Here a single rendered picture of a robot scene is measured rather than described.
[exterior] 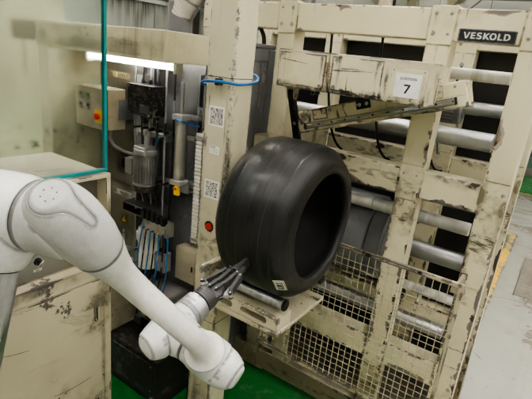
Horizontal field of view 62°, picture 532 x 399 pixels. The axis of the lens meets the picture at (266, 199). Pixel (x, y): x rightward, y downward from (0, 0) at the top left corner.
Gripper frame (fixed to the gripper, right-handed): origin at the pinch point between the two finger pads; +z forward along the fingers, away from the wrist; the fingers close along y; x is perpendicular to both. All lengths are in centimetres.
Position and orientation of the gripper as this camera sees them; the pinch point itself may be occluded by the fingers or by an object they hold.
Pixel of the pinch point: (241, 266)
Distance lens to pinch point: 147.8
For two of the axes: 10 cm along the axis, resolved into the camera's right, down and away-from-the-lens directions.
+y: -8.2, -2.6, 5.2
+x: 0.4, 8.7, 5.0
